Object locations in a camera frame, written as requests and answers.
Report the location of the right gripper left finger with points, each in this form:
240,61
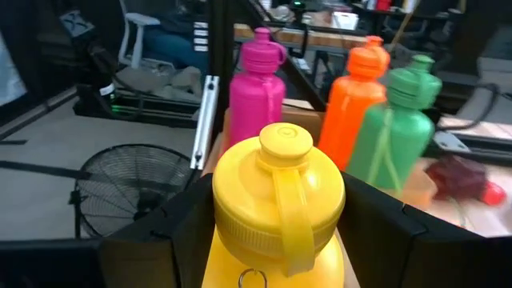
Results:
168,248

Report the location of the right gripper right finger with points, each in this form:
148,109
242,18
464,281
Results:
380,240

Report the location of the yellow plastic squeeze bottle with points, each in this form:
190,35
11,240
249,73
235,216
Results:
276,224

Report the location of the green plastic squeeze bottle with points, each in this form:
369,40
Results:
396,132

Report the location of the orange plastic squeeze bottle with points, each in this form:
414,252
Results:
352,108

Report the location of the pink plastic squeeze bottle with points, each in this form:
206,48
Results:
256,104

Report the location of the black floor fan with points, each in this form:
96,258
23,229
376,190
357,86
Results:
146,200

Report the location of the translucent orange plastic tray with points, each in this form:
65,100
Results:
418,188

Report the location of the dark purple toy grapes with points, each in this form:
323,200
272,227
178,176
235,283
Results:
456,178

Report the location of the red toy strawberry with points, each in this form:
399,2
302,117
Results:
494,194

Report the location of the black device with green light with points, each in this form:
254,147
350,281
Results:
100,80

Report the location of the person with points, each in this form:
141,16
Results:
172,48

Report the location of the white office chair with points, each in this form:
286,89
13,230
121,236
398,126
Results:
138,44

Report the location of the wooden background table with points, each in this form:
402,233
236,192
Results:
320,39

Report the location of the silver frame bracket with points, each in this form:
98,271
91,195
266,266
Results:
205,120

